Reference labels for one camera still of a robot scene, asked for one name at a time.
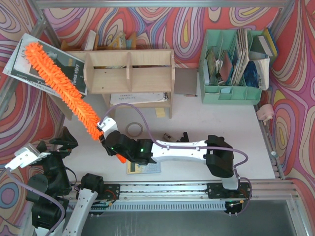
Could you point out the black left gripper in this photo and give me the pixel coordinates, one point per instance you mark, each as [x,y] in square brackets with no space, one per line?
[52,152]

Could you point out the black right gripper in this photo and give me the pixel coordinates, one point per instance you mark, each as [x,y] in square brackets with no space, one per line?
[106,142]

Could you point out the yellow blue calculator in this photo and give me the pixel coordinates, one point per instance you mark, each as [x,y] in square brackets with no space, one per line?
[151,168]

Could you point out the orange chenille duster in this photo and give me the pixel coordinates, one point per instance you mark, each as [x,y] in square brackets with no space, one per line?
[61,84]

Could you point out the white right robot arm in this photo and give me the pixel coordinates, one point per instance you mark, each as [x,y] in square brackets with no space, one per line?
[220,158]

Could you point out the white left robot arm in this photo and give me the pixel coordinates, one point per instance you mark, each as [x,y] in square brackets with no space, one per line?
[49,203]

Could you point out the wooden bookshelf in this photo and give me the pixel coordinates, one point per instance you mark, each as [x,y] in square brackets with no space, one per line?
[131,71]

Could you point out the clear tape roll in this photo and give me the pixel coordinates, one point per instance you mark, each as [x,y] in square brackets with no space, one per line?
[134,129]

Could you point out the grey stapler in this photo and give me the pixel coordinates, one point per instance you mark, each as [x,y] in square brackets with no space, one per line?
[169,138]

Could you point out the spiral notepad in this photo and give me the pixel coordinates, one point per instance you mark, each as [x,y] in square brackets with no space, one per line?
[137,98]

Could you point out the grey notebook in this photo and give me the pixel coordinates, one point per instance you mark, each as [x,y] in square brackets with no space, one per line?
[185,81]

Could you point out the black Twins story book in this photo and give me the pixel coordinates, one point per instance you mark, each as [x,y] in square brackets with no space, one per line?
[72,67]

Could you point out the white book under stack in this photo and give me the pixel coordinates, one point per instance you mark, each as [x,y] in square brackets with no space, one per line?
[19,67]

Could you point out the green desk organizer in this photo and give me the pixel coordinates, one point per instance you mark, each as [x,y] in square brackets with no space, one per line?
[224,68]

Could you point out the pink pig figurine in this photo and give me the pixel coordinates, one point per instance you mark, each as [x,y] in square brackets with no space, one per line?
[265,113]

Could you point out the blue yellow book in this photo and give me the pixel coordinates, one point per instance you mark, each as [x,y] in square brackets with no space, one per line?
[265,44]

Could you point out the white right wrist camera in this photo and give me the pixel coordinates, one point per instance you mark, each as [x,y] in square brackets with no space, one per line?
[107,126]

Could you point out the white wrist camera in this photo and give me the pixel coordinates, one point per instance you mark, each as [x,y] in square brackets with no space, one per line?
[26,156]
[107,126]

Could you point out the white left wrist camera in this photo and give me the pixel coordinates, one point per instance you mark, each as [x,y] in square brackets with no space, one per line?
[26,156]

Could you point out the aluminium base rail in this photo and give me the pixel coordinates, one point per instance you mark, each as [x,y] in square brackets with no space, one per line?
[181,190]

